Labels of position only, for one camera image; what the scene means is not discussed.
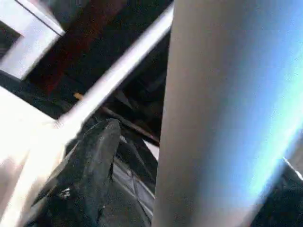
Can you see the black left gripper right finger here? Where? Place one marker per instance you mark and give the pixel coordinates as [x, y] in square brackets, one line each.
[284, 203]

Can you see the white glass door cabinet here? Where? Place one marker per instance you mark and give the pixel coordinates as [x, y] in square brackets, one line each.
[30, 35]

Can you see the long black rod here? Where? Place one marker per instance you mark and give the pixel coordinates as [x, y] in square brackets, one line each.
[132, 126]

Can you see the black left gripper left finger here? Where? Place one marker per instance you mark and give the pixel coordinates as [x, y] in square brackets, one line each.
[82, 177]

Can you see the white plastic table leg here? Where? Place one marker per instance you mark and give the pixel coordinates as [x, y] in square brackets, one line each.
[213, 118]
[118, 71]

